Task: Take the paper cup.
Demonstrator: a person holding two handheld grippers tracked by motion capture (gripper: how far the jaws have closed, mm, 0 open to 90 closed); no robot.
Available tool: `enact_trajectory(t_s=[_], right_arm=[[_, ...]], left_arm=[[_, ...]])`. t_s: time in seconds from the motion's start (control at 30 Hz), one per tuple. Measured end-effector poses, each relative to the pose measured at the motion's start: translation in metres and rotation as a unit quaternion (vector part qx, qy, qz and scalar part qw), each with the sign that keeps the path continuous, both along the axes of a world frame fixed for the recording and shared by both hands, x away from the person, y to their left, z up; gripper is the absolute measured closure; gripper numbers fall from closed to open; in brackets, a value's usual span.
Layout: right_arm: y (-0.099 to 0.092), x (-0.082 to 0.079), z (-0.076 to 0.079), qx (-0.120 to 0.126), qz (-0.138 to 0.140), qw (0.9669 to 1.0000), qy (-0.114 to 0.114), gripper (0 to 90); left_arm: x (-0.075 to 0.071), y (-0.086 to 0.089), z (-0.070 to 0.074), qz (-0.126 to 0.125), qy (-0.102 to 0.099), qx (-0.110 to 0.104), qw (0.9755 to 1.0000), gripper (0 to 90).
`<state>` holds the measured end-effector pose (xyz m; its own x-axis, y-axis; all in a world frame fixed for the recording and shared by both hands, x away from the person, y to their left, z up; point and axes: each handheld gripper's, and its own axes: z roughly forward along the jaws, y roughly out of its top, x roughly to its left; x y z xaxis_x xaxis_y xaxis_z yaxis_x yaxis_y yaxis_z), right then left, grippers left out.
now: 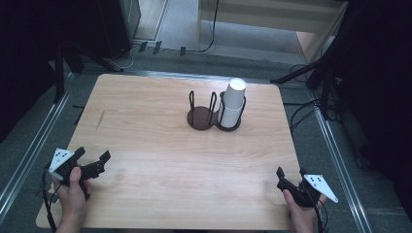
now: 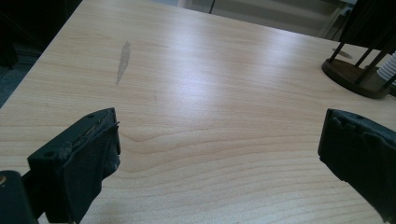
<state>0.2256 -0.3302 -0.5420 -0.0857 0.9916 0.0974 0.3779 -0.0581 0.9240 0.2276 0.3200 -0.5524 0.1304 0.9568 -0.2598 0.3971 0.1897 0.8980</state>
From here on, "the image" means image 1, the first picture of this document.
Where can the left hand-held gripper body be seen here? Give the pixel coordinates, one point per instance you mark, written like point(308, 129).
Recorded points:
point(60, 160)

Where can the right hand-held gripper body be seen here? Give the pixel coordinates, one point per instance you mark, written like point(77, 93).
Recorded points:
point(320, 187)

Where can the white paper cup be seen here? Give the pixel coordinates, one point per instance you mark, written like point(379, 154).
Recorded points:
point(234, 93)
point(230, 118)

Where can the person's right hand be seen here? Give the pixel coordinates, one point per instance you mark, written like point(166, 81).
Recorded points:
point(304, 218)

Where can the person's left hand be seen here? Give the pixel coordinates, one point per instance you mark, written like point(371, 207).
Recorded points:
point(73, 200)

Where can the black metal stand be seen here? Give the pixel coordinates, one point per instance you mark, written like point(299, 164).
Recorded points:
point(59, 74)
point(326, 93)

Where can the black tape strip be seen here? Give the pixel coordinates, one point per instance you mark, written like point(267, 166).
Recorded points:
point(143, 46)
point(157, 47)
point(183, 51)

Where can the dark curtain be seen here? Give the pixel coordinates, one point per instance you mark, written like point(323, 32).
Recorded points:
point(382, 81)
point(26, 48)

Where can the black computer case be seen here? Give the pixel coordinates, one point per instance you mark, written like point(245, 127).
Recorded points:
point(113, 26)

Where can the light wooden furniture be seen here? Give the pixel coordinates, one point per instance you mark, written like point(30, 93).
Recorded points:
point(259, 16)

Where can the silver floor rail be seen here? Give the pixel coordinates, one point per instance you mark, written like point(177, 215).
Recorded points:
point(194, 76)
point(32, 152)
point(340, 174)

